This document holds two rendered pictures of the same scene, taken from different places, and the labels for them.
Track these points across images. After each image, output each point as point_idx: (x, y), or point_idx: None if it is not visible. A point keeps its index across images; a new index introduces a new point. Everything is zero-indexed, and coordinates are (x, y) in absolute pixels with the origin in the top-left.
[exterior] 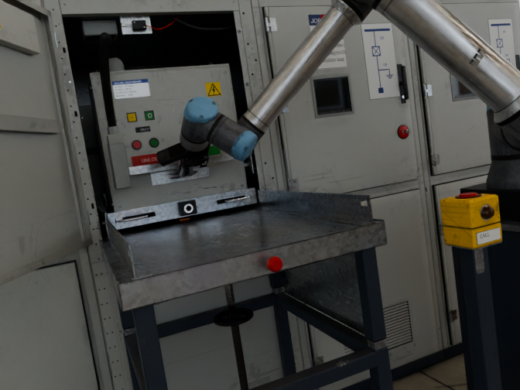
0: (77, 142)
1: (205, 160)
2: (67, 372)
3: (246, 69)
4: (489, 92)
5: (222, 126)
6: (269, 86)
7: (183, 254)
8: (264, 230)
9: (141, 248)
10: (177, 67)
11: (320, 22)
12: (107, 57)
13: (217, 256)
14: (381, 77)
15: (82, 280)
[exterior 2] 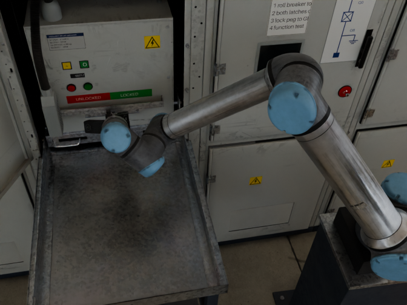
0: (15, 92)
1: None
2: (19, 224)
3: (189, 31)
4: (358, 223)
5: (131, 157)
6: (188, 112)
7: (80, 267)
8: (151, 236)
9: (60, 218)
10: (115, 22)
11: (248, 83)
12: (39, 27)
13: (97, 295)
14: (342, 43)
15: (26, 178)
